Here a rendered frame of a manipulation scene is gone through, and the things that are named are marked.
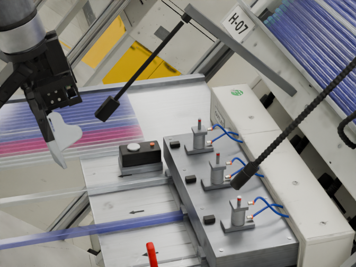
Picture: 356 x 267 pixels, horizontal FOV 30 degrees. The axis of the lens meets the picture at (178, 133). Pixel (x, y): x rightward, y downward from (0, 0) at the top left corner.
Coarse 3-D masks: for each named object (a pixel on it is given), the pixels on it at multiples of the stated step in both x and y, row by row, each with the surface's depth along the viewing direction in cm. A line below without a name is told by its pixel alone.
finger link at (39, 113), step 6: (30, 102) 104; (36, 102) 104; (36, 108) 104; (42, 108) 105; (36, 114) 104; (42, 114) 104; (42, 126) 104; (48, 126) 105; (42, 132) 105; (48, 132) 105; (48, 138) 105; (54, 138) 106
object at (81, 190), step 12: (132, 180) 123; (144, 180) 123; (156, 180) 123; (48, 192) 120; (60, 192) 120; (72, 192) 120; (84, 192) 120; (96, 192) 121; (0, 204) 117; (12, 204) 118
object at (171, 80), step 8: (144, 80) 155; (152, 80) 155; (160, 80) 155; (168, 80) 155; (176, 80) 156; (184, 80) 156; (192, 80) 157; (200, 80) 157; (80, 88) 152; (88, 88) 152; (96, 88) 152; (104, 88) 152; (112, 88) 152; (120, 88) 153; (128, 88) 154; (136, 88) 154; (16, 96) 149; (24, 96) 149
